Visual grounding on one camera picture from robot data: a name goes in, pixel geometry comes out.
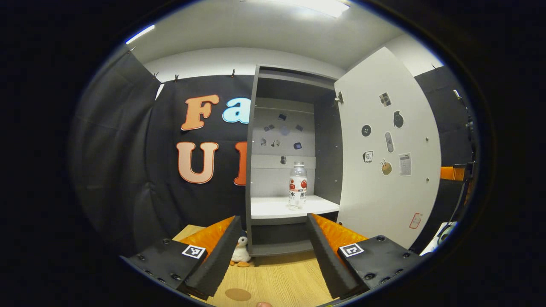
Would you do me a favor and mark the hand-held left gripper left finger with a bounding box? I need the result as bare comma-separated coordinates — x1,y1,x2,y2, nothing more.
121,215,244,300

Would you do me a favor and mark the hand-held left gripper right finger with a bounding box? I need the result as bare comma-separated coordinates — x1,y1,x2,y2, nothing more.
306,212,424,300

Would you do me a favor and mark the round brown coaster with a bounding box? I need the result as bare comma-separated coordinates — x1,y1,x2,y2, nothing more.
225,288,252,302

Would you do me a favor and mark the white cabinet door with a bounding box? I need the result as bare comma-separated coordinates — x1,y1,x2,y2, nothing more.
334,46,442,250

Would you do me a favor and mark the clear bottle red label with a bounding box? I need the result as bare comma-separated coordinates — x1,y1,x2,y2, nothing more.
288,162,308,210

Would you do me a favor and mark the white cabinet shelf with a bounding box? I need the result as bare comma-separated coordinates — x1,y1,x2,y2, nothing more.
251,195,340,220

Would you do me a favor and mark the penguin plush toy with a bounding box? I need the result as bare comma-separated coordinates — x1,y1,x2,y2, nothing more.
230,236,252,268

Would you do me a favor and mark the black backdrop cloth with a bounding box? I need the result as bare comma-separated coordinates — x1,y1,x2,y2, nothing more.
70,51,474,256

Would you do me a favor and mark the long ceiling light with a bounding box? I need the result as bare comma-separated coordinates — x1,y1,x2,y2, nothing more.
240,0,351,18
125,24,156,45

